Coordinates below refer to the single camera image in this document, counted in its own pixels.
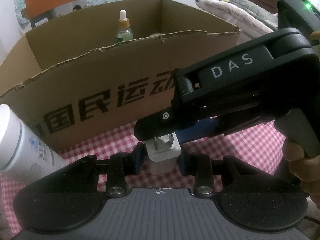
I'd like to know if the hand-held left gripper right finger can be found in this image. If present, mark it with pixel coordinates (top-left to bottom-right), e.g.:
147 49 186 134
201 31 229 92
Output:
178 150 266 198

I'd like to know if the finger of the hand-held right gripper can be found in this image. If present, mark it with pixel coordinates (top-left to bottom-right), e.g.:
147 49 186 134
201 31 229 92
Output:
133 106 198 142
177 118 221 143

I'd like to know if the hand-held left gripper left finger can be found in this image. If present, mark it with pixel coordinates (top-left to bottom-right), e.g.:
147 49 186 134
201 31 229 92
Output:
57 144 145 198

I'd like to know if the white charger adapter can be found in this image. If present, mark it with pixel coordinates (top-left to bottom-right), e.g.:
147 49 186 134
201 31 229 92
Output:
145 133 182 176

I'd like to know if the brown cardboard box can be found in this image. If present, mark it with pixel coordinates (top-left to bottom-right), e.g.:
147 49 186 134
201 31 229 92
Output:
0 0 242 155

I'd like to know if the green dropper bottle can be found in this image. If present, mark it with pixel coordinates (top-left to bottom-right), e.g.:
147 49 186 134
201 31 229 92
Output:
115 10 134 43

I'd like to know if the person's right hand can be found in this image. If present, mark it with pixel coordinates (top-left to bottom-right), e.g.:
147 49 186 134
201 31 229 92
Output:
282 139 320 202

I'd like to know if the pink checked tablecloth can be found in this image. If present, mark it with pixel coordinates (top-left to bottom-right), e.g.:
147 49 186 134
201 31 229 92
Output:
0 115 311 232

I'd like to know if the white fluffy blanket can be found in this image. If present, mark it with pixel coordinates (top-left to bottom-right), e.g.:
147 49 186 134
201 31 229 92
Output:
196 0 276 34

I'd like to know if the grey-green plush blanket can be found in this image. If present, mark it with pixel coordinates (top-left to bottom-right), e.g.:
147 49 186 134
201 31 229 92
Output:
229 0 278 28

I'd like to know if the white plastic bottle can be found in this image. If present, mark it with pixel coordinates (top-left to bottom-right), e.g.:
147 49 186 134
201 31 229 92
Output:
0 104 71 178

